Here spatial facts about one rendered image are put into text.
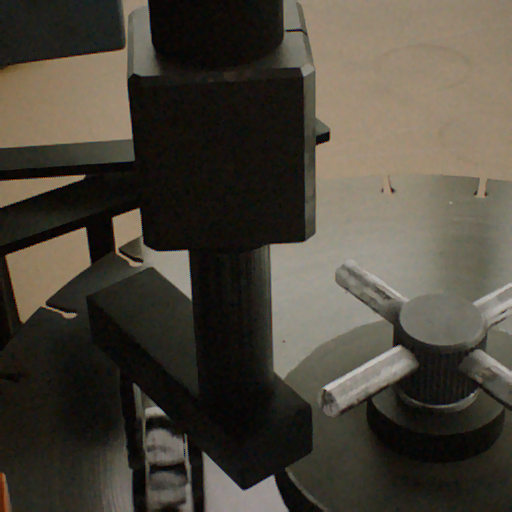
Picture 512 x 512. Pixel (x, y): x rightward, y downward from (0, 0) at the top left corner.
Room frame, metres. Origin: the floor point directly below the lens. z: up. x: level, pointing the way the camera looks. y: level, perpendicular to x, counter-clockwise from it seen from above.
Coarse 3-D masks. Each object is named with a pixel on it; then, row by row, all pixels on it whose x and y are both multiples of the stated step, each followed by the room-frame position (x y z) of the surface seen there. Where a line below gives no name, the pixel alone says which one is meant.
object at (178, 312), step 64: (192, 256) 0.28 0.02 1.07; (256, 256) 0.27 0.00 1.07; (128, 320) 0.31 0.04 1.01; (192, 320) 0.31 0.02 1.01; (256, 320) 0.27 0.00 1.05; (128, 384) 0.31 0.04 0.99; (192, 384) 0.28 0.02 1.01; (256, 384) 0.27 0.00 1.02; (128, 448) 0.31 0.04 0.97; (192, 448) 0.31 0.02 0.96; (256, 448) 0.26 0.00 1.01
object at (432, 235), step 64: (320, 192) 0.48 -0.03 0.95; (448, 192) 0.47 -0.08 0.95; (128, 256) 0.44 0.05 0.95; (320, 256) 0.43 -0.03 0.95; (384, 256) 0.43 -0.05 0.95; (448, 256) 0.43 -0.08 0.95; (64, 320) 0.39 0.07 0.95; (320, 320) 0.39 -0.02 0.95; (0, 384) 0.36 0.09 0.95; (64, 384) 0.36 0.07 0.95; (0, 448) 0.33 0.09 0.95; (64, 448) 0.32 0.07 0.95
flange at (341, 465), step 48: (336, 336) 0.37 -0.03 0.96; (384, 336) 0.37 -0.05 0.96; (336, 432) 0.32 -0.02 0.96; (384, 432) 0.31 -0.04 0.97; (432, 432) 0.30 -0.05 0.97; (480, 432) 0.30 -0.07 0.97; (288, 480) 0.30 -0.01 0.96; (336, 480) 0.30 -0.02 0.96; (384, 480) 0.29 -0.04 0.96; (432, 480) 0.29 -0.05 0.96; (480, 480) 0.29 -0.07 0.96
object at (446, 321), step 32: (352, 288) 0.35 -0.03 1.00; (384, 288) 0.34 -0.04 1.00; (416, 320) 0.32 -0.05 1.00; (448, 320) 0.32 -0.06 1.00; (480, 320) 0.32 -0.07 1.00; (416, 352) 0.31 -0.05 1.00; (448, 352) 0.31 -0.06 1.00; (480, 352) 0.31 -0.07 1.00; (352, 384) 0.30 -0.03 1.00; (384, 384) 0.30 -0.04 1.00; (416, 384) 0.31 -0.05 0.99; (448, 384) 0.31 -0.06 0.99; (480, 384) 0.30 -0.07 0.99
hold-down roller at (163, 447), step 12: (156, 408) 0.32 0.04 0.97; (156, 420) 0.32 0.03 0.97; (168, 420) 0.32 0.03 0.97; (156, 432) 0.31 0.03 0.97; (168, 432) 0.31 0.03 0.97; (180, 432) 0.31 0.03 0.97; (156, 444) 0.31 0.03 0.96; (168, 444) 0.31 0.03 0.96; (180, 444) 0.31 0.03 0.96; (156, 456) 0.31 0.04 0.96; (168, 456) 0.31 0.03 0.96; (180, 456) 0.31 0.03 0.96
